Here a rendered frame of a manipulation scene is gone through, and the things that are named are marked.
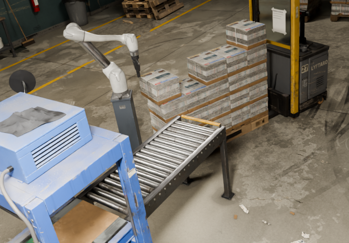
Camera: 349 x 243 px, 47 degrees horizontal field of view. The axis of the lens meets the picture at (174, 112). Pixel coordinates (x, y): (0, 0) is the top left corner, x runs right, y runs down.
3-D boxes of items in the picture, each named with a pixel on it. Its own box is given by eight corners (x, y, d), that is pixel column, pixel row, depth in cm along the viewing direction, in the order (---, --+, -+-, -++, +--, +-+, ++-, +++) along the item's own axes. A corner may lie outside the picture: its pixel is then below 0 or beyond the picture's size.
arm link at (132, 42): (139, 50, 390) (137, 45, 401) (137, 34, 383) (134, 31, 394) (129, 52, 388) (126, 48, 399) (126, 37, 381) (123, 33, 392)
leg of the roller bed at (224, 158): (226, 192, 404) (221, 136, 372) (231, 194, 401) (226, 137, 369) (224, 196, 400) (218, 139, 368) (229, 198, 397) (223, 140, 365)
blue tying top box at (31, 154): (30, 118, 262) (20, 91, 252) (93, 138, 228) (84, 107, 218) (-35, 154, 231) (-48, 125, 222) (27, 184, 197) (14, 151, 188)
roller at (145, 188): (113, 176, 329) (112, 171, 326) (158, 192, 302) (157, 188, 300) (109, 179, 325) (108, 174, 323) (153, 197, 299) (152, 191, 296)
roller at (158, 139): (153, 143, 365) (156, 140, 368) (196, 155, 338) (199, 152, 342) (152, 138, 362) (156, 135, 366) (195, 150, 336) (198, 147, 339)
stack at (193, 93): (156, 154, 481) (145, 93, 441) (232, 120, 529) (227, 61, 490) (173, 169, 451) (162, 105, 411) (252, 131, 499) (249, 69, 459)
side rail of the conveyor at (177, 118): (177, 125, 400) (176, 115, 395) (182, 126, 397) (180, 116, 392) (79, 208, 310) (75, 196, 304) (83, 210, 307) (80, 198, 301)
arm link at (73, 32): (84, 30, 367) (83, 27, 378) (64, 27, 360) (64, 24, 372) (82, 44, 372) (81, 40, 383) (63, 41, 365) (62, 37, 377)
